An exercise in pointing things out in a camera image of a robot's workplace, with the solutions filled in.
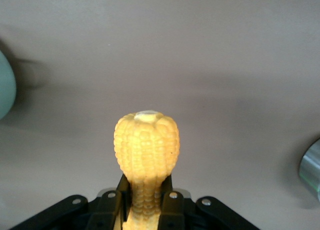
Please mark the stainless steel steamer pot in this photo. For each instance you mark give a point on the stainless steel steamer pot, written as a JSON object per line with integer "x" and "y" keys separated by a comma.
{"x": 311, "y": 167}

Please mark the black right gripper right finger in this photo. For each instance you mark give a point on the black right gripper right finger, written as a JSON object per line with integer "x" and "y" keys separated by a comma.
{"x": 175, "y": 210}

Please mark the pale green electric pot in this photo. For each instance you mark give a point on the pale green electric pot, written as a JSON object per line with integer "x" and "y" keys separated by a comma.
{"x": 6, "y": 87}

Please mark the yellow corn cob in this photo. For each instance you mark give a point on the yellow corn cob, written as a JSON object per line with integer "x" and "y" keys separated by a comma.
{"x": 146, "y": 150}

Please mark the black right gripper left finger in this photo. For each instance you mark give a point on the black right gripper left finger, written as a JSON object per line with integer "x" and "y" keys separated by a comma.
{"x": 107, "y": 210}

